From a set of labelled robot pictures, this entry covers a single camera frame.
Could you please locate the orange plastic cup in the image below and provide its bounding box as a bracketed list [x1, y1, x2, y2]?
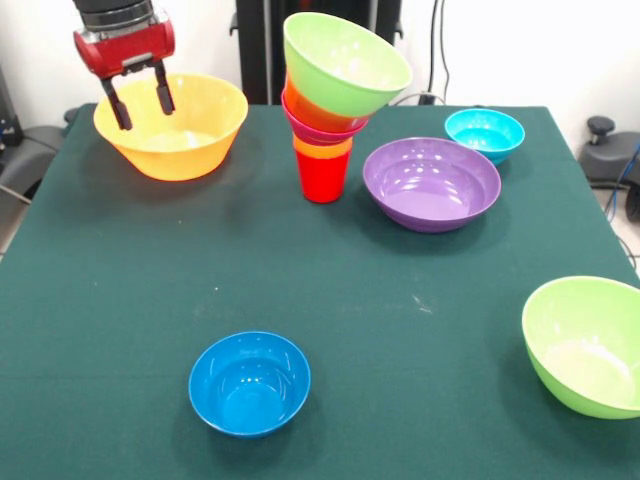
[292, 134, 355, 161]

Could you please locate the pink plastic bowl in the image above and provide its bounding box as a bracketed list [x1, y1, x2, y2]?
[281, 92, 371, 145]

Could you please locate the blue plastic bowl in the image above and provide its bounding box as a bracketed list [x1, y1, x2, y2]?
[187, 330, 312, 440]

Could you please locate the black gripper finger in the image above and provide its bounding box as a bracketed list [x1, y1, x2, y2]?
[151, 60, 177, 116]
[98, 75, 134, 132]

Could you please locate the purple plastic bowl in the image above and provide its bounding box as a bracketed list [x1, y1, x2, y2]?
[362, 137, 503, 234]

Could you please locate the red plastic cup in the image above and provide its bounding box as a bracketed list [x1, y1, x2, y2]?
[295, 149, 353, 204]

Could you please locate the red-orange plastic bowl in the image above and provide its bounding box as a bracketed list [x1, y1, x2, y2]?
[282, 72, 372, 134]

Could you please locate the dark green tablecloth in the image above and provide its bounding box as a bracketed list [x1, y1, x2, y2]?
[0, 103, 640, 480]

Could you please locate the cyan plastic bowl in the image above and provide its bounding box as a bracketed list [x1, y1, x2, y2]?
[444, 108, 527, 168]

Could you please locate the large orange plastic bowl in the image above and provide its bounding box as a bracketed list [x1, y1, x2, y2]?
[93, 73, 249, 182]

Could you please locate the green plastic bowl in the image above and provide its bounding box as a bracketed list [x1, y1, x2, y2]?
[521, 275, 640, 421]
[282, 11, 414, 118]

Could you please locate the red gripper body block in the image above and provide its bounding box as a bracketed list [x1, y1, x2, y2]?
[72, 9, 178, 81]

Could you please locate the black pedestal foot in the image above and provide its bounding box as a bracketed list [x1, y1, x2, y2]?
[0, 107, 81, 201]
[579, 115, 640, 224]

